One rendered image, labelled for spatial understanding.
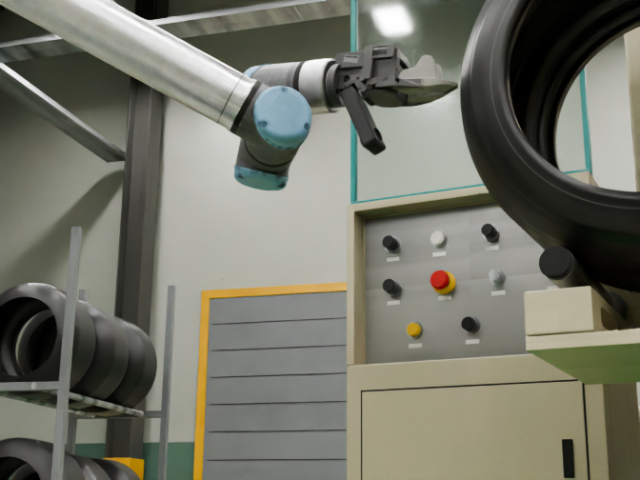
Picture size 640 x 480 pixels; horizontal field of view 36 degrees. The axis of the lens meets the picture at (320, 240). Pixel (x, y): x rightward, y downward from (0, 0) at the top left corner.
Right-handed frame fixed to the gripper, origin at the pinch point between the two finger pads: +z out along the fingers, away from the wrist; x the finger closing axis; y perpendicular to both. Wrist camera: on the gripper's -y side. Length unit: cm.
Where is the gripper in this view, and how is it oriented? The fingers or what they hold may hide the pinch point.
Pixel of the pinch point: (449, 90)
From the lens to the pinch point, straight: 158.4
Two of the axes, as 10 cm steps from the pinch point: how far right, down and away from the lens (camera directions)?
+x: 4.5, 2.5, 8.6
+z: 8.9, 0.0, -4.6
